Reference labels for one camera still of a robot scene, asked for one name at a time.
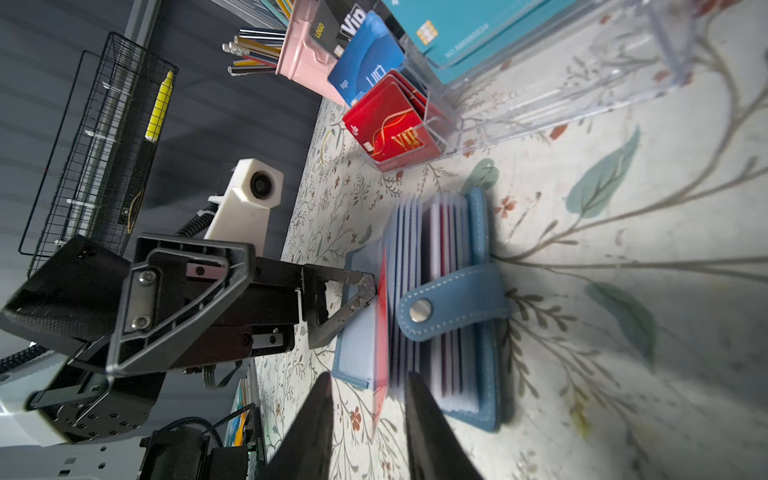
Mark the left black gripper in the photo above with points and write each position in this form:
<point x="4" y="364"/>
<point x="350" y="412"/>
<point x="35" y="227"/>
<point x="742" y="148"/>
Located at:
<point x="104" y="332"/>

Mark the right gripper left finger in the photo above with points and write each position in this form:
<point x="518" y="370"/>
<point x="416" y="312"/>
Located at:
<point x="306" y="450"/>

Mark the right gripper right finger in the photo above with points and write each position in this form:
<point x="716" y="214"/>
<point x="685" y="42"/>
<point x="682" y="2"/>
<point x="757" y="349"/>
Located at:
<point x="433" y="450"/>

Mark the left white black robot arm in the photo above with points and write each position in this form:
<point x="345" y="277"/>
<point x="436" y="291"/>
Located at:
<point x="104" y="332"/>

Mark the red VIP card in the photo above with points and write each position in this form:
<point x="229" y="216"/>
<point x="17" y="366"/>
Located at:
<point x="397" y="126"/>

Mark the blue VIP card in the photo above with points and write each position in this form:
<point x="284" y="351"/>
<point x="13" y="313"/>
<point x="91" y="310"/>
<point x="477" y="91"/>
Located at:
<point x="370" y="55"/>

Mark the black VIP card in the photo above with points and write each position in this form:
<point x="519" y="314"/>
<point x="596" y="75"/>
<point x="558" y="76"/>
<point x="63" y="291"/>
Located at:
<point x="336" y="22"/>

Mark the teal VIP card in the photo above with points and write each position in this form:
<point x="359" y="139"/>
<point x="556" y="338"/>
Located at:
<point x="455" y="36"/>

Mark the yellow tag on basket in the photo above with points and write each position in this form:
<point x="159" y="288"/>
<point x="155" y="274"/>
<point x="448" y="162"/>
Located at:
<point x="160" y="109"/>

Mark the pink pencil cup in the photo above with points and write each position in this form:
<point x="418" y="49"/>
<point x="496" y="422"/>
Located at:
<point x="302" y="59"/>

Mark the coloured pencils bunch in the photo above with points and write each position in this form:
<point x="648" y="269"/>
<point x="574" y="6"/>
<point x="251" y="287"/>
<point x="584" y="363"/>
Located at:
<point x="259" y="44"/>

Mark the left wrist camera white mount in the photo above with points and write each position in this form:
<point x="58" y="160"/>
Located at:
<point x="244" y="208"/>

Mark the black wire wall basket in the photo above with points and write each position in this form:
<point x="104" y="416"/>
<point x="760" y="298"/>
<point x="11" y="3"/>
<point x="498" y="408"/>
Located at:
<point x="105" y="173"/>

